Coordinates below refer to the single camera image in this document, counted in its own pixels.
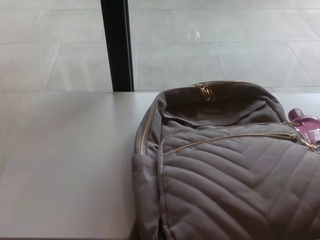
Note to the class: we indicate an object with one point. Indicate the black window frame post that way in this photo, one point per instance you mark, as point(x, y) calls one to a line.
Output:
point(116, 45)

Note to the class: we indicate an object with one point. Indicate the pink transparent bottle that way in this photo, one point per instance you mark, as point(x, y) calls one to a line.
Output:
point(306, 123)

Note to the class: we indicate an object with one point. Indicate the grey quilted backpack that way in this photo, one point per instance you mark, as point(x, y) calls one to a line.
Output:
point(225, 180)

